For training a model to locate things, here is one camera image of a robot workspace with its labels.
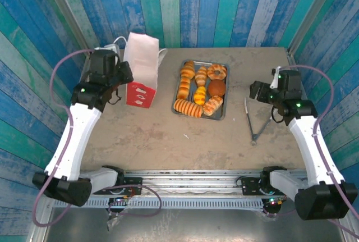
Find red and white paper bag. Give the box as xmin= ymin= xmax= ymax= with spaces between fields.
xmin=113 ymin=31 xmax=168 ymax=109

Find ring shaped braided bread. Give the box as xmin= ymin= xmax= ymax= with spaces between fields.
xmin=206 ymin=63 xmax=228 ymax=80

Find round brown bun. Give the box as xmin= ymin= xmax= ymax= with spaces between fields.
xmin=208 ymin=80 xmax=227 ymax=97

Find metal serving tongs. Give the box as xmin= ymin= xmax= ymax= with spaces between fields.
xmin=243 ymin=97 xmax=273 ymax=146

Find pale twisted pastry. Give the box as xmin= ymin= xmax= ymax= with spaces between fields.
xmin=202 ymin=95 xmax=224 ymax=117

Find small golden croissant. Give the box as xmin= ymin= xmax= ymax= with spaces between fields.
xmin=194 ymin=66 xmax=208 ymax=87

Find long striped bread loaf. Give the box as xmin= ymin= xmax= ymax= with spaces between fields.
xmin=176 ymin=76 xmax=191 ymax=100

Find yellow and orange bread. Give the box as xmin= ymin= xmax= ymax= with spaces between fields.
xmin=193 ymin=85 xmax=208 ymax=106

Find large golden croissant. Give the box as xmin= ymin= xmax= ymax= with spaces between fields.
xmin=179 ymin=60 xmax=196 ymax=79

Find long ridged caterpillar bread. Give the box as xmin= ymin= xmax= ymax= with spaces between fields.
xmin=173 ymin=98 xmax=204 ymax=118

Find grey metal baking tray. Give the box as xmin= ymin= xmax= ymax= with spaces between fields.
xmin=171 ymin=60 xmax=231 ymax=121

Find small circuit board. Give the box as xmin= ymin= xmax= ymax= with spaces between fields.
xmin=108 ymin=195 xmax=132 ymax=203
xmin=265 ymin=196 xmax=287 ymax=206

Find aluminium table edge rail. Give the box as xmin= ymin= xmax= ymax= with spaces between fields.
xmin=286 ymin=47 xmax=309 ymax=99

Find aluminium frame post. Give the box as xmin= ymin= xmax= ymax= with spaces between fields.
xmin=39 ymin=0 xmax=92 ymax=56
xmin=287 ymin=0 xmax=337 ymax=54

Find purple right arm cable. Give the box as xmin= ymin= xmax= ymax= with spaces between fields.
xmin=262 ymin=64 xmax=359 ymax=239

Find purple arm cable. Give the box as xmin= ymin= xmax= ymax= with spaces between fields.
xmin=262 ymin=64 xmax=359 ymax=239
xmin=32 ymin=48 xmax=163 ymax=227

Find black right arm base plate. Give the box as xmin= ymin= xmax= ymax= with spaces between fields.
xmin=240 ymin=176 xmax=281 ymax=197

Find aluminium mounting rail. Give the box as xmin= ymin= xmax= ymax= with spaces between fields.
xmin=120 ymin=168 xmax=266 ymax=198

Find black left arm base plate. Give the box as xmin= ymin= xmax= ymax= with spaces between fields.
xmin=94 ymin=176 xmax=144 ymax=196

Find grey slotted cable duct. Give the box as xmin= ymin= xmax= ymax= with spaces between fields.
xmin=53 ymin=198 xmax=266 ymax=211

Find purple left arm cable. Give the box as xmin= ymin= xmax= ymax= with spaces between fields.
xmin=32 ymin=48 xmax=163 ymax=227

